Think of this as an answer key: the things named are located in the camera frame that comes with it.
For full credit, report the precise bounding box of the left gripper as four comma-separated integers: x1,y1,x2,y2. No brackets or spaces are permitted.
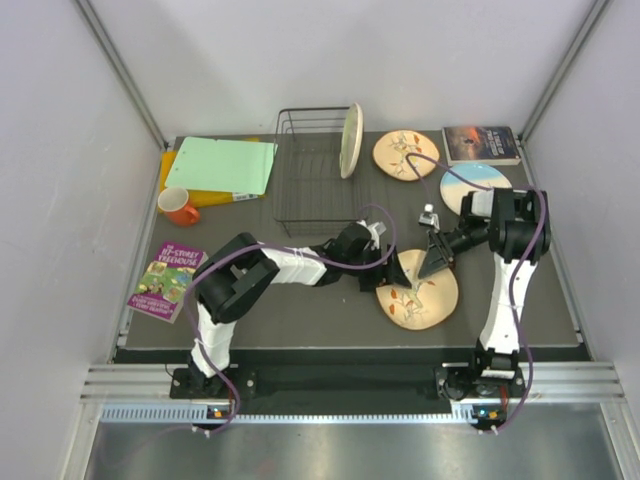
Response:
342,243,410,293

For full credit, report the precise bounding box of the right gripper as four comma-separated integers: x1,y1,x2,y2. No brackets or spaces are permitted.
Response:
417,220,488,283

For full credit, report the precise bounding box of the bird plate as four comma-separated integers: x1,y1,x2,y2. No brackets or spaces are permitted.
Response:
376,249,459,331
373,130,440,182

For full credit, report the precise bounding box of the cream plate with sprig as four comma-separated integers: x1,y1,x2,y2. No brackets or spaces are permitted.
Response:
339,103,364,179

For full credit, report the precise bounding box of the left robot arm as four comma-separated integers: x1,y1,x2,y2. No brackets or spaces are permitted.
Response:
188,220,411,397

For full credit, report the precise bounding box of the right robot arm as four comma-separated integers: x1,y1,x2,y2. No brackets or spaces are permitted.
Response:
418,188,551,400

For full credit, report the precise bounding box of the blue and white plate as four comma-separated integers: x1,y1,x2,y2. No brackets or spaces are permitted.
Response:
440,163,512,215

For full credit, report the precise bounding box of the dark paperback book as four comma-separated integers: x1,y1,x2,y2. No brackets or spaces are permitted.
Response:
442,126,522,166

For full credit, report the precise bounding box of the green paper folder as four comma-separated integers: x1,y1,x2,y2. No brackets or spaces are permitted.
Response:
165,137,277,195

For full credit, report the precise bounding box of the orange mug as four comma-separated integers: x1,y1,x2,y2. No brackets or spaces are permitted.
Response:
157,187,200,227

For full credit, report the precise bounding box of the purple treehouse book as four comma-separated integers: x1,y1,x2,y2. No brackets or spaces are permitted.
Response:
127,242,208,324

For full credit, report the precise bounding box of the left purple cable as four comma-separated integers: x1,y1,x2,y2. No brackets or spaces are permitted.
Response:
182,202,398,436

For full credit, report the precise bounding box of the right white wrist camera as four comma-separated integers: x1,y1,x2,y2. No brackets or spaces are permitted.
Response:
418,203,440,231

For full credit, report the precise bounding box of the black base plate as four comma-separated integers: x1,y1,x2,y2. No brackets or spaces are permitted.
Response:
169,362,526,401

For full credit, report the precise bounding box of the black wire dish rack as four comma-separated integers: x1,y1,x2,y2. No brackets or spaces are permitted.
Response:
269,104,372,237

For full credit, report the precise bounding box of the grey slotted cable duct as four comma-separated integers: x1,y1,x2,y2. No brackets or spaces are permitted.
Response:
99,402,506,426

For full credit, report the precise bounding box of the aluminium front rail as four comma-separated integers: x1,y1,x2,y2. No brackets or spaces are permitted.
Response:
80,362,624,403

